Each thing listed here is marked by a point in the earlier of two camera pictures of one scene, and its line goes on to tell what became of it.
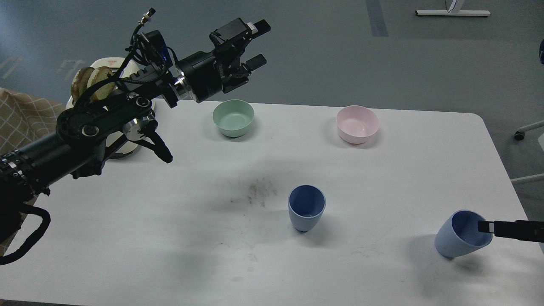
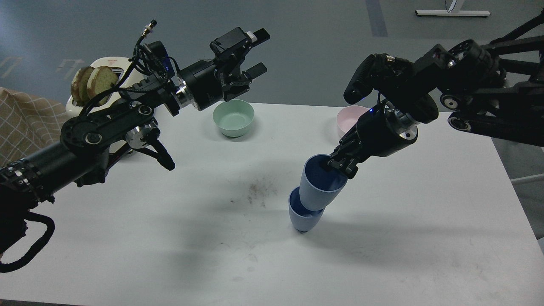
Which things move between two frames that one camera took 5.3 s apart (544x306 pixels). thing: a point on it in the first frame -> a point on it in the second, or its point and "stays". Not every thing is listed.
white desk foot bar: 451,12 stays
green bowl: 233,117 stays
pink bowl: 356,124 stays
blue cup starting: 458,234 -> 319,187
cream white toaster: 114,63 -> 74,110
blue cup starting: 307,204 stays
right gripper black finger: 526,230 -> 349,167
